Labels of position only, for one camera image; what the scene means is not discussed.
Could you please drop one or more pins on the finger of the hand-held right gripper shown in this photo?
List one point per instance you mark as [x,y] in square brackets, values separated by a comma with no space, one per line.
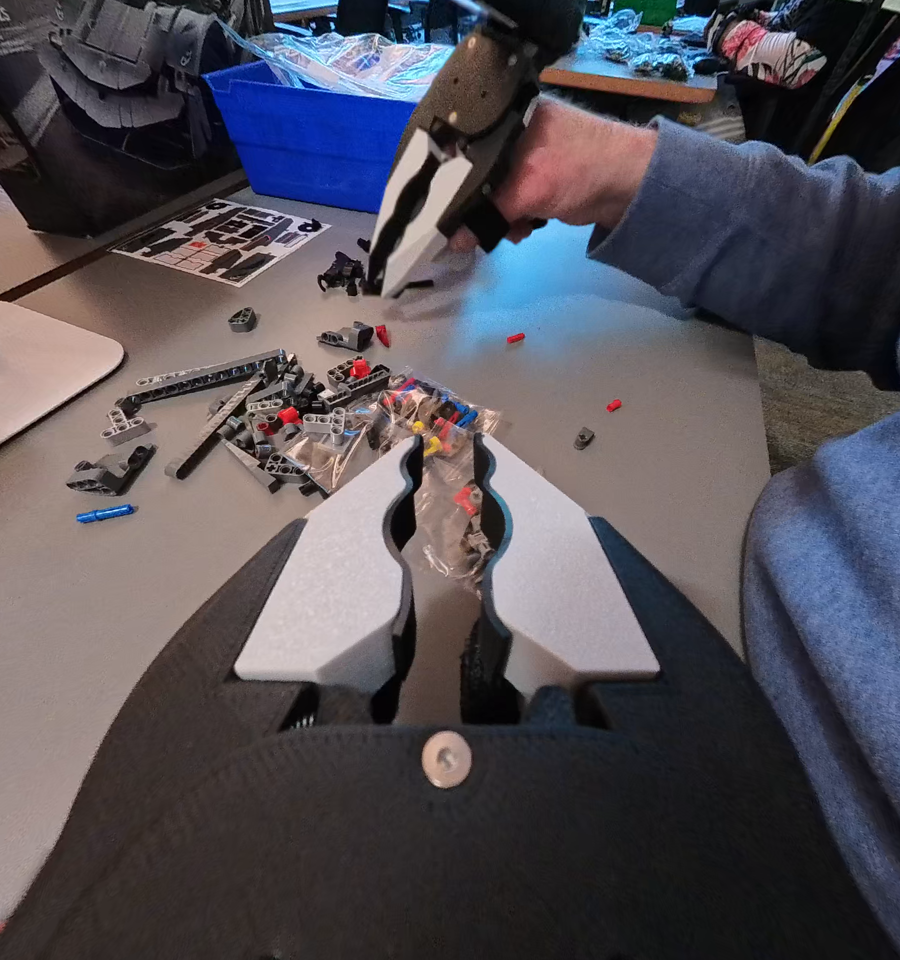
[401,195]
[435,225]

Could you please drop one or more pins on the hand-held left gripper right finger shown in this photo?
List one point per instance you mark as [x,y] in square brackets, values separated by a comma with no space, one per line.
[570,592]

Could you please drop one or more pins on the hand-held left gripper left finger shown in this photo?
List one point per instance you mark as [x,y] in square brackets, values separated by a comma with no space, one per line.
[330,592]

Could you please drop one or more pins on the black lego claw assembly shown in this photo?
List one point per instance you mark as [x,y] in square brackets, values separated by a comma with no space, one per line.
[341,274]

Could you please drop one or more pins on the small bag of red pieces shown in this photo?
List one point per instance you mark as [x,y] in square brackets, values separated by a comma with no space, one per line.
[450,525]

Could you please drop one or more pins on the pile of lego pieces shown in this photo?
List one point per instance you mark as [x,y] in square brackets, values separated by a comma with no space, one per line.
[270,427]

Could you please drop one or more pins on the small bag of blue pieces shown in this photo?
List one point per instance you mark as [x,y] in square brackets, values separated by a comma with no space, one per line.
[435,412]

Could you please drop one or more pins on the person's right forearm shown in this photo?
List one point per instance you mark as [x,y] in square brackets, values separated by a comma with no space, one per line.
[757,232]

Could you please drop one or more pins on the grey lego block piece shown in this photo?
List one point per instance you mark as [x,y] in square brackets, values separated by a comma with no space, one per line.
[349,337]

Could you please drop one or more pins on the small dark lego piece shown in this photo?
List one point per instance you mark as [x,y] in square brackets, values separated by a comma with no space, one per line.
[583,437]

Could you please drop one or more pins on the heap of bagged lego parts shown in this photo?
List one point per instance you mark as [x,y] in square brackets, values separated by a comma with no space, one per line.
[652,56]

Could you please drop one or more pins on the small grey lego connector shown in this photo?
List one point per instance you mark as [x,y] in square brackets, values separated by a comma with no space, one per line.
[244,319]

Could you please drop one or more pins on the blue lego axle pin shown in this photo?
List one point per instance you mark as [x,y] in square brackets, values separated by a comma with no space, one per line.
[105,514]

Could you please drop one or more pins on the dark grey angled lego piece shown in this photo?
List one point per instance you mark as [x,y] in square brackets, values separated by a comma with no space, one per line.
[109,472]

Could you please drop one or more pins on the dark lego box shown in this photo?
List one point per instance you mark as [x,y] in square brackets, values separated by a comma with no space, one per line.
[105,112]

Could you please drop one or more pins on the person's right hand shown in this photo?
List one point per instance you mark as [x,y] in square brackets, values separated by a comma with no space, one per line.
[570,165]

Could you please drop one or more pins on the blue plastic bin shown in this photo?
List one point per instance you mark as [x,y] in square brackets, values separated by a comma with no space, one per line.
[307,142]

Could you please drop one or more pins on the crumpled clear plastic bags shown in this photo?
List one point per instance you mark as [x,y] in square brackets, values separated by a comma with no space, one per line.
[345,64]

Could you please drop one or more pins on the wooden table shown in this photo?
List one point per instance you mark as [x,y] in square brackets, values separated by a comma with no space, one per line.
[630,84]

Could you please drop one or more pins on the sticker sheet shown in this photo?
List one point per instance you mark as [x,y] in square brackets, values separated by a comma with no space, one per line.
[217,240]

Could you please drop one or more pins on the floral garment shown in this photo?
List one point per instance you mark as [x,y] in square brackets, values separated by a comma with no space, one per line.
[765,49]

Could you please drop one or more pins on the white folding stand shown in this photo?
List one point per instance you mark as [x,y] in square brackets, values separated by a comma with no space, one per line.
[37,367]

